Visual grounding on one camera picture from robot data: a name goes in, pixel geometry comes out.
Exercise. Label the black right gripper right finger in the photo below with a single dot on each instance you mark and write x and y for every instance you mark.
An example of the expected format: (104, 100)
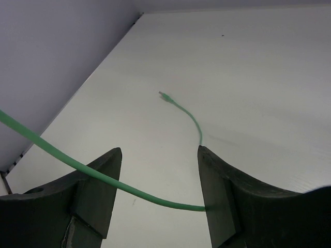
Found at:
(243, 211)

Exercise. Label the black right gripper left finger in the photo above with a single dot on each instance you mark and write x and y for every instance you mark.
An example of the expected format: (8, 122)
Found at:
(72, 211)

